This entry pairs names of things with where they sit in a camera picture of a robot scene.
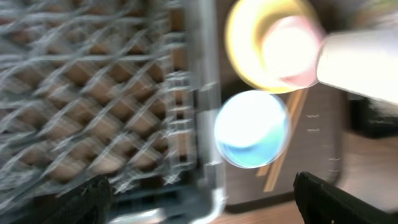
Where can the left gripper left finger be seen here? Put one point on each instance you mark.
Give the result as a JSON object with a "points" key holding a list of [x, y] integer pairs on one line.
{"points": [[86, 204]]}

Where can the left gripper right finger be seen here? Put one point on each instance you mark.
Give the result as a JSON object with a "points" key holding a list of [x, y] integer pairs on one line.
{"points": [[322, 203]]}

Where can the light blue bowl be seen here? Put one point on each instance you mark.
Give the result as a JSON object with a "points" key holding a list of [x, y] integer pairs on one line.
{"points": [[262, 153]]}

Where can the pink white bowl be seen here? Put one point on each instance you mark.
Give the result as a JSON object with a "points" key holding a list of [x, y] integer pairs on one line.
{"points": [[290, 50]]}

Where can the pale green cup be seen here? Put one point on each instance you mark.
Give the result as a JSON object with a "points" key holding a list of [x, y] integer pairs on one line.
{"points": [[248, 117]]}

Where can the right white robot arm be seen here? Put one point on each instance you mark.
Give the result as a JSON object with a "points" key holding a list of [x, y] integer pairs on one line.
{"points": [[361, 62]]}

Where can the grey plastic dishwasher rack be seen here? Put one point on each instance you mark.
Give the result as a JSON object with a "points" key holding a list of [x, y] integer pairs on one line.
{"points": [[125, 89]]}

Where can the lower wooden chopstick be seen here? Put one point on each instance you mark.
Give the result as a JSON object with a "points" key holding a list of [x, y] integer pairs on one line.
{"points": [[277, 164]]}

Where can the wooden chopstick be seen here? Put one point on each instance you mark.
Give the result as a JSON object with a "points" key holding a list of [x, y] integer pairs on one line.
{"points": [[277, 164], [292, 102]]}

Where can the dark brown serving tray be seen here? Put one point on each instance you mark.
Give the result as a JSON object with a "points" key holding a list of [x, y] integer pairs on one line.
{"points": [[337, 136]]}

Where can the upper wooden chopstick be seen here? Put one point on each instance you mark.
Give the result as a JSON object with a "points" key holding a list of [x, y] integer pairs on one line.
{"points": [[292, 102]]}

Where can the yellow round plate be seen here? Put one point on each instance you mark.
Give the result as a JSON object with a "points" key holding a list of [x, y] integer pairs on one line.
{"points": [[246, 25]]}

